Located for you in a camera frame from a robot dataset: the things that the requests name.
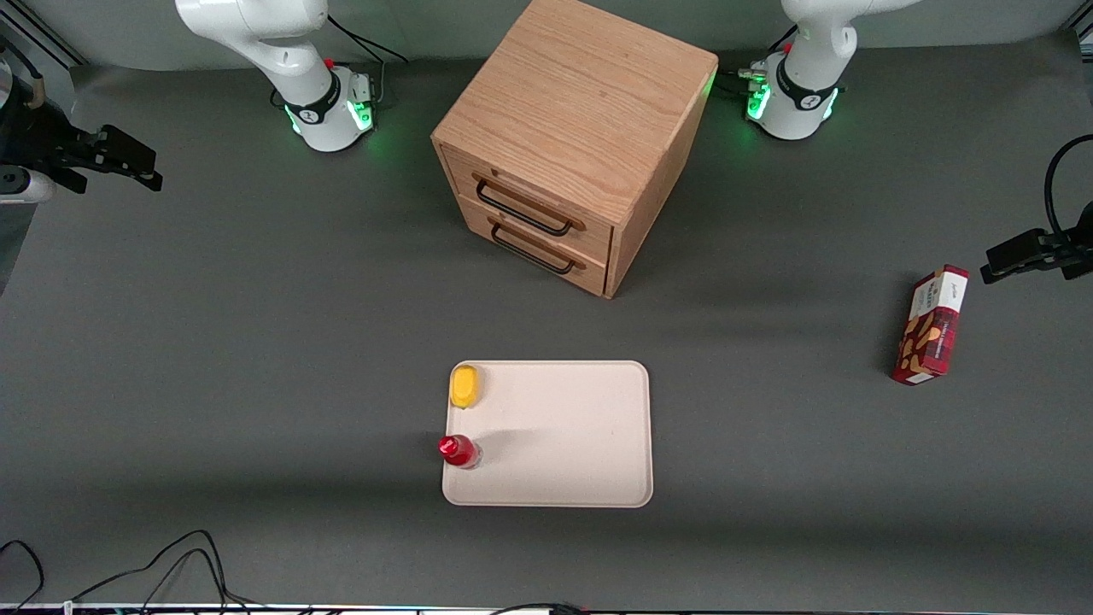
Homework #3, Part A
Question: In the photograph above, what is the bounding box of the red snack box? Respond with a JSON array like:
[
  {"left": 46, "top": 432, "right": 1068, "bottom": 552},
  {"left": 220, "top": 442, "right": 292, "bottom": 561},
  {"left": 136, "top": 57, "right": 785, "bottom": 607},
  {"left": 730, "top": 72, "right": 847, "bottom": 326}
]
[{"left": 891, "top": 264, "right": 971, "bottom": 387}]

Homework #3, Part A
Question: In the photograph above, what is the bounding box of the black floor cable bundle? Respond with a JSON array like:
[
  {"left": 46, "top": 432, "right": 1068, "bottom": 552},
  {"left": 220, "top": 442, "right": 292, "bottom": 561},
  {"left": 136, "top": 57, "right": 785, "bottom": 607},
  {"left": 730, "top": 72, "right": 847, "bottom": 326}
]
[{"left": 0, "top": 530, "right": 283, "bottom": 615}]

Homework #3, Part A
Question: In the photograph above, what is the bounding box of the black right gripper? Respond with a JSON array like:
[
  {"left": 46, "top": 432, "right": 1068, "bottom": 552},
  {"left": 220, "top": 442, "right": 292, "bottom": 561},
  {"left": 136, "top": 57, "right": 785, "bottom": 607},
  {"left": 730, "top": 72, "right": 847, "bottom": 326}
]
[{"left": 0, "top": 53, "right": 164, "bottom": 195}]

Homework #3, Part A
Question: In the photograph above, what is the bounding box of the black looped gripper cable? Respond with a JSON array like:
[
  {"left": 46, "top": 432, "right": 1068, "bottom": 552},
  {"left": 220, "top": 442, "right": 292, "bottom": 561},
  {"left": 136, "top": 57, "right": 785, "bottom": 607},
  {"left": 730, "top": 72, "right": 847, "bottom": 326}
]
[{"left": 1044, "top": 134, "right": 1093, "bottom": 244}]

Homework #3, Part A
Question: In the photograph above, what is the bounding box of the oak wooden drawer cabinet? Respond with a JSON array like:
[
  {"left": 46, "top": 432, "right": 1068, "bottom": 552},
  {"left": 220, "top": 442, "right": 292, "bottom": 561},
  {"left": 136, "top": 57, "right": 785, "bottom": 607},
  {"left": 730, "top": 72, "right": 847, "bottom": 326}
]
[{"left": 431, "top": 0, "right": 719, "bottom": 300}]

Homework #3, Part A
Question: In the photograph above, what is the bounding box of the beige rectangular tray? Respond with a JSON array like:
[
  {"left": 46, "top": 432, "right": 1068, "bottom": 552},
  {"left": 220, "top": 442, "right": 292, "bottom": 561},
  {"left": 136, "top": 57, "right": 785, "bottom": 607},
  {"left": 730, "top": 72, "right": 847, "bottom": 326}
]
[{"left": 441, "top": 360, "right": 654, "bottom": 508}]

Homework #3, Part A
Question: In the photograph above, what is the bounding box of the red capped small bottle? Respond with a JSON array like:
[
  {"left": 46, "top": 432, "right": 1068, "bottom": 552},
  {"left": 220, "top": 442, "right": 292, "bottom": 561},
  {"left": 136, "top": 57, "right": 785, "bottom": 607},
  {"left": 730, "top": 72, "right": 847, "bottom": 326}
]
[{"left": 438, "top": 434, "right": 482, "bottom": 470}]

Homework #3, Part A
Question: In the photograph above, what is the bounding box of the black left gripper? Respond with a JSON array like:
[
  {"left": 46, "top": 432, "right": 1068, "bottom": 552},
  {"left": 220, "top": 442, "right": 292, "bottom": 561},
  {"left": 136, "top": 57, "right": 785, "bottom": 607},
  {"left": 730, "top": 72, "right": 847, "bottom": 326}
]
[{"left": 979, "top": 202, "right": 1093, "bottom": 285}]

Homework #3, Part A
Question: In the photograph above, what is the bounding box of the yellow lemon toy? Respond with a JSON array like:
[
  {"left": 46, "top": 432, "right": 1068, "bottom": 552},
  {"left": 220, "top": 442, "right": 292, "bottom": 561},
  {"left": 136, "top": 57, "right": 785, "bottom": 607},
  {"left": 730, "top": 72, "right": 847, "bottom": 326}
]
[{"left": 449, "top": 365, "right": 482, "bottom": 410}]

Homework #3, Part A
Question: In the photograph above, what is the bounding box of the wooden drawer with black handle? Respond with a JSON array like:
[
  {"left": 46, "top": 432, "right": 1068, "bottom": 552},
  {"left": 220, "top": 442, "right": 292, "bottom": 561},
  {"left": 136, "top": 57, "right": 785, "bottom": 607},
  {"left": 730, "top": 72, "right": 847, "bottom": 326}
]
[
  {"left": 438, "top": 142, "right": 615, "bottom": 264},
  {"left": 459, "top": 195, "right": 610, "bottom": 297}
]

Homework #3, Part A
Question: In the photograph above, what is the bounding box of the black arm base cable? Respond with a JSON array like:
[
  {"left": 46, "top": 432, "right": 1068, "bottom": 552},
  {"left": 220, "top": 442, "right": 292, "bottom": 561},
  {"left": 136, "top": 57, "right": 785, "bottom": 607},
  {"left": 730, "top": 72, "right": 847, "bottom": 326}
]
[
  {"left": 327, "top": 15, "right": 409, "bottom": 108},
  {"left": 716, "top": 26, "right": 799, "bottom": 97}
]

